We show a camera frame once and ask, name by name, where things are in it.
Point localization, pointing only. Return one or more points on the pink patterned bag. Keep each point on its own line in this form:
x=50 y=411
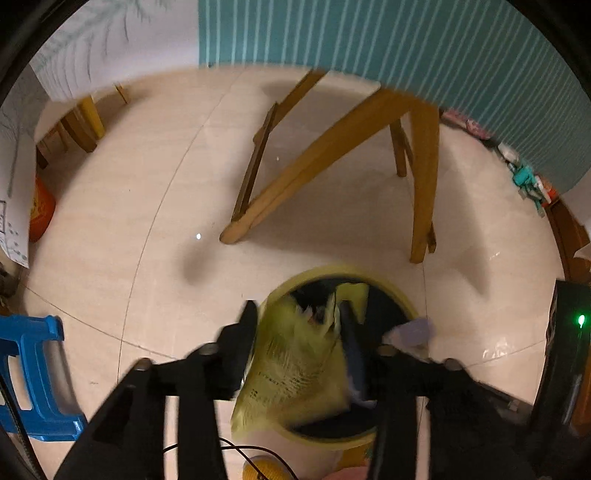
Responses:
x=457 y=119

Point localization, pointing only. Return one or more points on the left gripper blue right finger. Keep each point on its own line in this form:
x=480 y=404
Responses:
x=352 y=343

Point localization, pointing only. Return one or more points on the teal toy scooter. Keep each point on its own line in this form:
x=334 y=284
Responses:
x=530 y=185

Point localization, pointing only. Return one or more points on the dark bin with yellow rim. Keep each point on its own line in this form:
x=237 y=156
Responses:
x=387 y=308

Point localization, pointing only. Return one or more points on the blue plastic stool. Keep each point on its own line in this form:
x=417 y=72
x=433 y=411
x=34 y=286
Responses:
x=23 y=338

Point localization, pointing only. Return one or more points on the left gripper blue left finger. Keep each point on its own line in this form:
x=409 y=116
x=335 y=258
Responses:
x=235 y=344

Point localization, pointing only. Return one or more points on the yellow plastic stool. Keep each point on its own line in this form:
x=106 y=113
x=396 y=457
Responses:
x=78 y=120

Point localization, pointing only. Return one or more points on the yellow green plastic bag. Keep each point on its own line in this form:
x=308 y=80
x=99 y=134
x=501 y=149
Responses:
x=298 y=372

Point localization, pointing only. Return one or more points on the left yellow slipper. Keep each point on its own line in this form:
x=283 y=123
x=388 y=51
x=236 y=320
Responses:
x=265 y=467

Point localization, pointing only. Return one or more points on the white blue small carton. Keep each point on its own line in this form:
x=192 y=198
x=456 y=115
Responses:
x=412 y=337

